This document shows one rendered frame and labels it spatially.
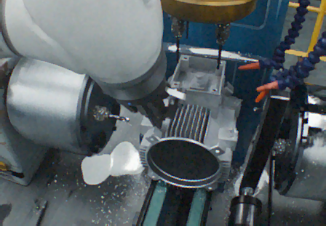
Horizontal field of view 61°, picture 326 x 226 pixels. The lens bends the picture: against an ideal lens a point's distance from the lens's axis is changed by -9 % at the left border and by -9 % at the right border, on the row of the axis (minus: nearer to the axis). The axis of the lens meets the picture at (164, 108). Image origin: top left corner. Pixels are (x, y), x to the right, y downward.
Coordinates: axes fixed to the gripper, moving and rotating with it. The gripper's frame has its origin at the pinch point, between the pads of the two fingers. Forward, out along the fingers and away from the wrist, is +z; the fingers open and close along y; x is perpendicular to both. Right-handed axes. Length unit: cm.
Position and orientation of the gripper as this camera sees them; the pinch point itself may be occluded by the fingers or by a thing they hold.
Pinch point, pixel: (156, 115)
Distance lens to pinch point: 56.9
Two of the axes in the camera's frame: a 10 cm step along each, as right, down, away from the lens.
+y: -9.7, -1.7, 1.8
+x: -2.2, 9.4, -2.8
